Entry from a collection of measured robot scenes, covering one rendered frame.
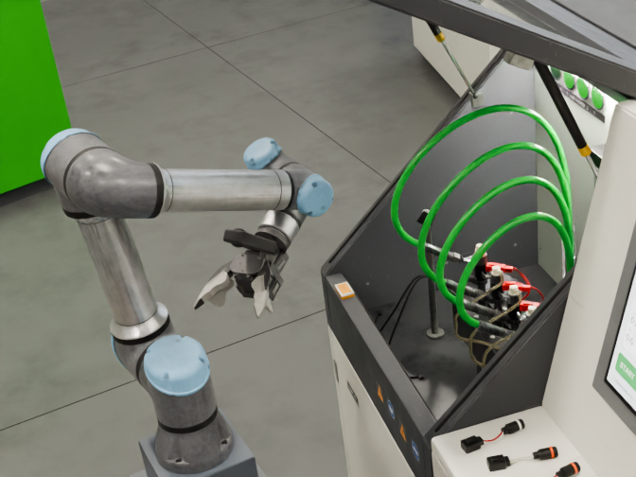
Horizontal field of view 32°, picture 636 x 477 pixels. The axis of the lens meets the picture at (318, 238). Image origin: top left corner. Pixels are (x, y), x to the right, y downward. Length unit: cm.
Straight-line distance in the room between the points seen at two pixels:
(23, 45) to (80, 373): 174
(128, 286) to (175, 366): 18
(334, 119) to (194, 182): 381
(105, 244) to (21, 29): 324
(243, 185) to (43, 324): 256
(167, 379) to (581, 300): 75
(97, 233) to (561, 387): 87
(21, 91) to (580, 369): 375
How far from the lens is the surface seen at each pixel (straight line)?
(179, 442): 214
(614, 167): 186
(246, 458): 217
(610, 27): 233
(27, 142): 537
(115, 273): 208
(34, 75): 529
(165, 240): 483
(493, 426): 206
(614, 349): 187
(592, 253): 192
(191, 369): 206
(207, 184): 195
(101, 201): 189
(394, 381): 222
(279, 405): 375
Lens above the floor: 230
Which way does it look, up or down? 30 degrees down
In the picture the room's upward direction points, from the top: 8 degrees counter-clockwise
